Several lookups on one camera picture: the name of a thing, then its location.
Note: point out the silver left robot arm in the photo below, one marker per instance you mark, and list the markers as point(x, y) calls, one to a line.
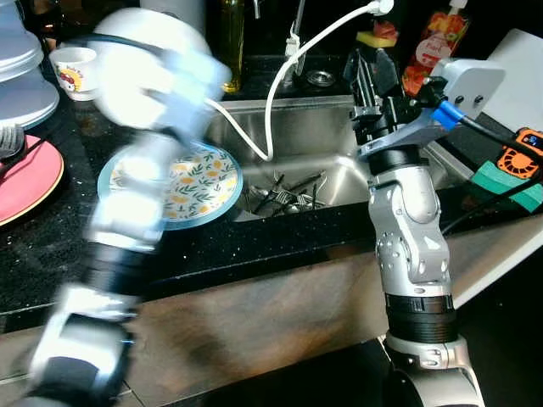
point(119, 212)

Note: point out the orange and black small fan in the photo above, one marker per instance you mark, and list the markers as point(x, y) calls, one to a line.
point(519, 157)

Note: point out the olive oil bottle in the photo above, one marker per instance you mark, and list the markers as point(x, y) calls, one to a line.
point(233, 47)

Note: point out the stainless steel sink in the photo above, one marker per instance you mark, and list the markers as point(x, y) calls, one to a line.
point(314, 127)

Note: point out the white cutting board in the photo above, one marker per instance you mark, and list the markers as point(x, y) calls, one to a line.
point(522, 80)

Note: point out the red printed pouch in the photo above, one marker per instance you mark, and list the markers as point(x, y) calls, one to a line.
point(433, 51)

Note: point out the green sponge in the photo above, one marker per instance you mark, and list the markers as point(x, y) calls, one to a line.
point(509, 188)

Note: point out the white stacked dishes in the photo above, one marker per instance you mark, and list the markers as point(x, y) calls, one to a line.
point(21, 76)

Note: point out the floral plate with teal rim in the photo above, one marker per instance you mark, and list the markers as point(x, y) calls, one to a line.
point(204, 186)

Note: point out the metal sink drain cap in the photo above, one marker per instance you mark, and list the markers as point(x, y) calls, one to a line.
point(320, 79)

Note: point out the yellow and red sponge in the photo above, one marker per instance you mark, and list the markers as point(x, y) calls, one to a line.
point(379, 36)

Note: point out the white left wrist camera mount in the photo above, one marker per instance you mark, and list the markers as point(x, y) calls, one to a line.
point(140, 64)

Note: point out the pink plate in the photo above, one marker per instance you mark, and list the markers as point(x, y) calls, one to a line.
point(25, 178)

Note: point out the metal faucet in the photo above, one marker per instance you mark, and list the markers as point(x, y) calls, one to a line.
point(294, 42)

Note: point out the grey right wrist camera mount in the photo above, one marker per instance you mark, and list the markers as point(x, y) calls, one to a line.
point(471, 85)

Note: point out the black brush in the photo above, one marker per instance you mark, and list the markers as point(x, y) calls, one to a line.
point(10, 142)

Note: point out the white cup with red print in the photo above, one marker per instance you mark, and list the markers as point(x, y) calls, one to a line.
point(75, 75)

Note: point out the cutlery pile in sink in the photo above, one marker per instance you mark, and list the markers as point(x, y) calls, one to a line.
point(284, 193)

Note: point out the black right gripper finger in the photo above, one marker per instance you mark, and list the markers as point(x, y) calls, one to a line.
point(364, 80)
point(387, 72)

